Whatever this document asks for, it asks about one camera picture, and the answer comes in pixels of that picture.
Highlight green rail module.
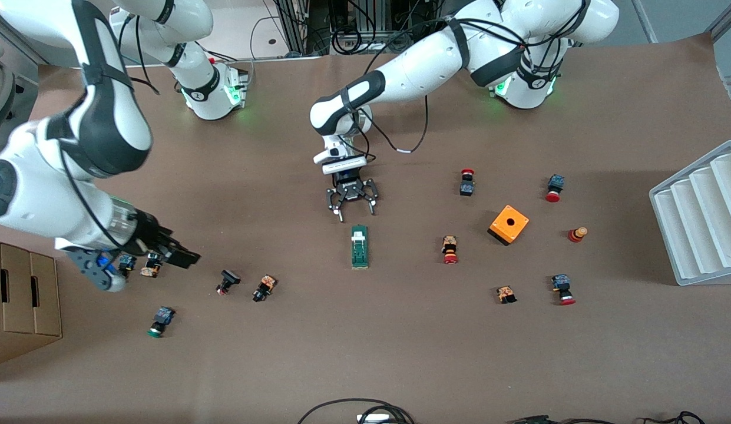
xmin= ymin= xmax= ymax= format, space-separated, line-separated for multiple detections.
xmin=350 ymin=224 xmax=371 ymax=270

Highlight black square button red terminals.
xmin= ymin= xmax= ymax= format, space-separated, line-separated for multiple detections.
xmin=216 ymin=269 xmax=242 ymax=296

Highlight brown cardboard box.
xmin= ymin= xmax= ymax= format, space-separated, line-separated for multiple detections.
xmin=0 ymin=238 xmax=64 ymax=369

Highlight white ribbed tray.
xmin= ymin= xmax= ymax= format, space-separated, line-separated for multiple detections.
xmin=649 ymin=140 xmax=731 ymax=287

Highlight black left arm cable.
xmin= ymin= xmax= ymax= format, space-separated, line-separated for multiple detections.
xmin=353 ymin=18 xmax=572 ymax=163

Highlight orange button enclosure box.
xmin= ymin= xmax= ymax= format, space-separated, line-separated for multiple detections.
xmin=487 ymin=204 xmax=530 ymax=247

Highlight equipment rack with cables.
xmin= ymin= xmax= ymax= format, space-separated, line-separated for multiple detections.
xmin=275 ymin=0 xmax=454 ymax=57

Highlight black looped floor cable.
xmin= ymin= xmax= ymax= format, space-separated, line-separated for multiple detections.
xmin=297 ymin=399 xmax=416 ymax=424

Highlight aluminium frame bar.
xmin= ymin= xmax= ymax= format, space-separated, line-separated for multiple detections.
xmin=630 ymin=0 xmax=660 ymax=44
xmin=706 ymin=0 xmax=731 ymax=42

